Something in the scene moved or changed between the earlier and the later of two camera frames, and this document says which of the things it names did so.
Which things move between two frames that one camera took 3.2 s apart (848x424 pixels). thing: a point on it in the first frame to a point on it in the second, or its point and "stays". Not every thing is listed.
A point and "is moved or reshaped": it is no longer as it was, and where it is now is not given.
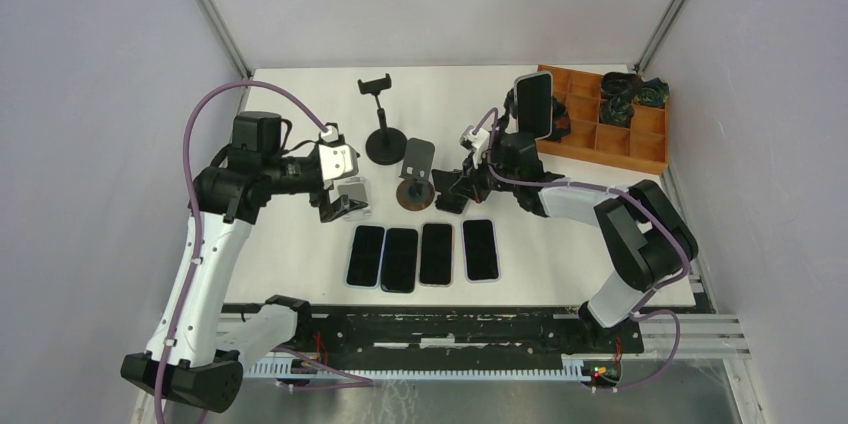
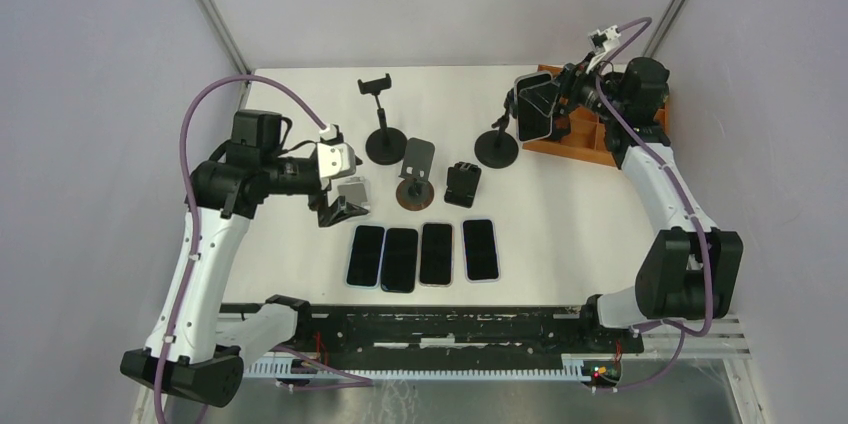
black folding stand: [453, 188] is moved or reshaped
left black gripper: [328, 210] stays
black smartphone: [399, 269] stays
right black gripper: [474, 176] to [573, 80]
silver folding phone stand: [355, 187] stays
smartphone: [533, 101] stays
